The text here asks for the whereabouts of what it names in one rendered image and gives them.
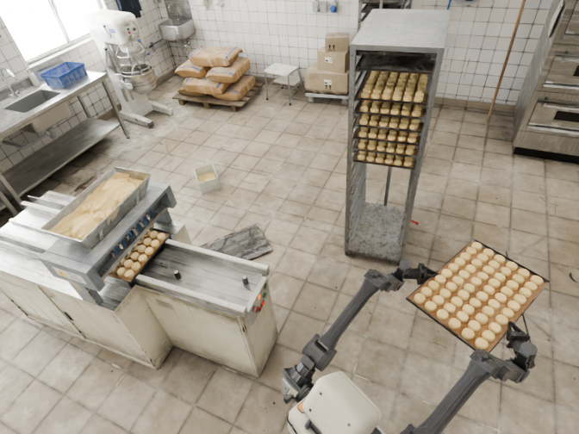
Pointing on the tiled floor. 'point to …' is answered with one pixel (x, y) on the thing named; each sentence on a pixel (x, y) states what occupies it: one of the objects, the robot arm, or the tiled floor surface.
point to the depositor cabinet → (56, 308)
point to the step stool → (283, 77)
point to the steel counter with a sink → (18, 121)
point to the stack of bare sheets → (241, 244)
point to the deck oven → (551, 92)
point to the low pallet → (219, 99)
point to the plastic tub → (204, 174)
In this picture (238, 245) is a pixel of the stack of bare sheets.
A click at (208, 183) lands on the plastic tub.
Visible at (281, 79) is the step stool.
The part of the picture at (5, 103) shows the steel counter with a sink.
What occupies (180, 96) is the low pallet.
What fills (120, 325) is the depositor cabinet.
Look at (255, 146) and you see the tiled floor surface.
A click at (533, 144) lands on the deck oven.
